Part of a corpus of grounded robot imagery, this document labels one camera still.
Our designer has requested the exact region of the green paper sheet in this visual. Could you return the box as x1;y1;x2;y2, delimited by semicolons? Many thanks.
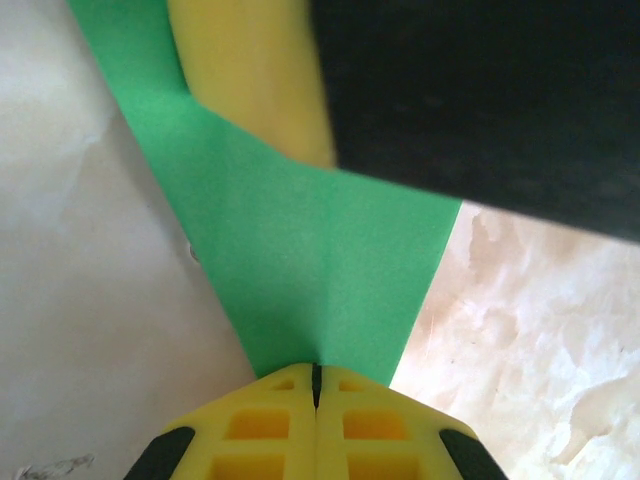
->
64;0;464;389

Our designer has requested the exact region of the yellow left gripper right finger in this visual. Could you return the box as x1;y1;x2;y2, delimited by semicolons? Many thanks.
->
315;363;509;480

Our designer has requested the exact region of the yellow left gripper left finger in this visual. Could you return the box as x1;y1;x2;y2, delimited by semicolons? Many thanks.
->
122;362;317;480

